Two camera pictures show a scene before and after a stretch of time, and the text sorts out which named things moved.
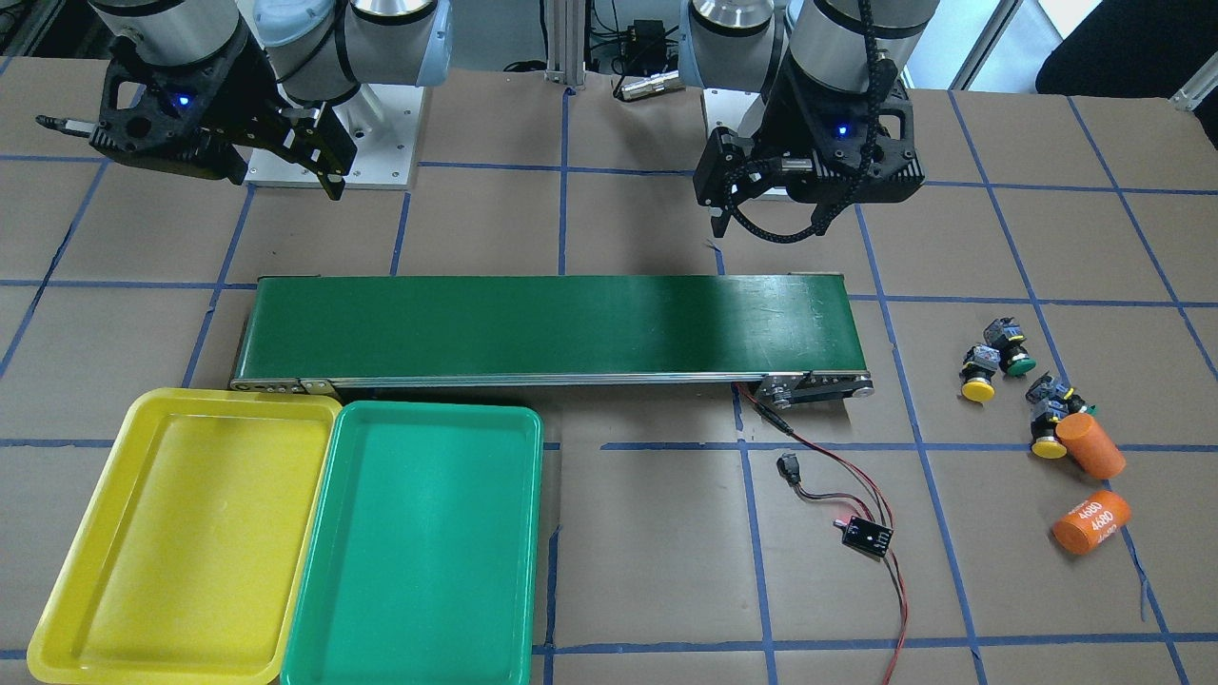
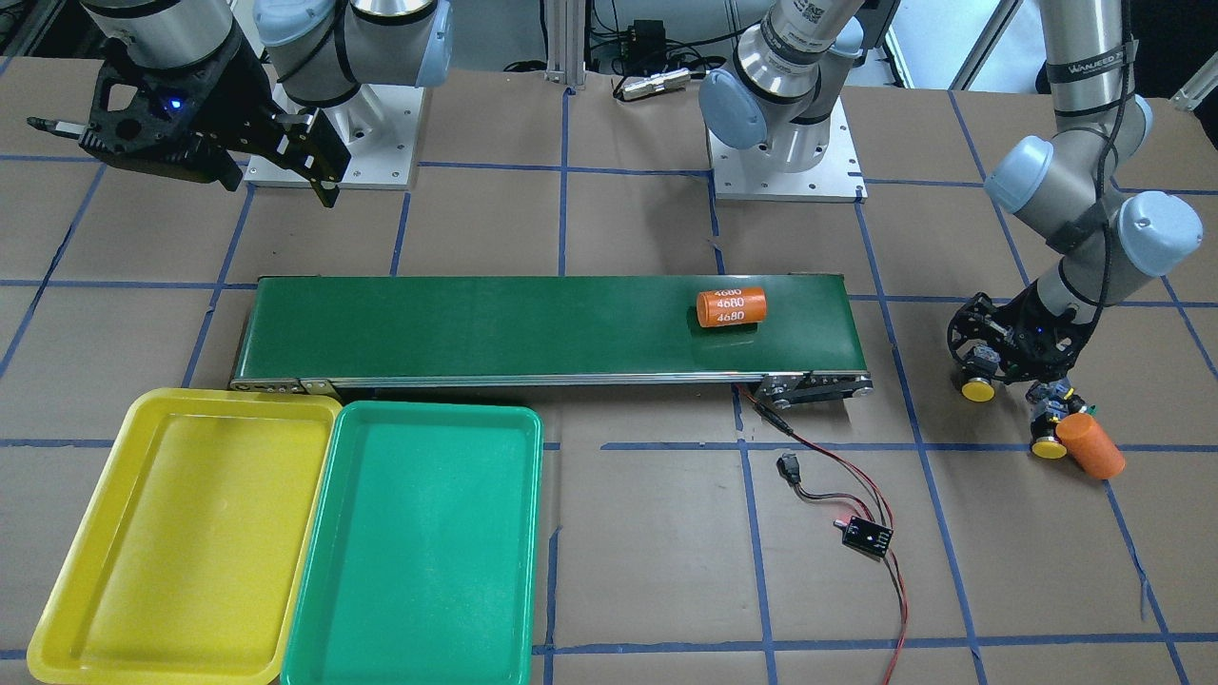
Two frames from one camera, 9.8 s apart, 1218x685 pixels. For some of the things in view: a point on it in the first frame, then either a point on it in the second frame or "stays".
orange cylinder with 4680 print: [1091, 522] to [726, 307]
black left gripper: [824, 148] to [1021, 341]
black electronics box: [647, 44] stays
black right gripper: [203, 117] stays
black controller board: [866, 536] stays
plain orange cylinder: [1090, 445] stays
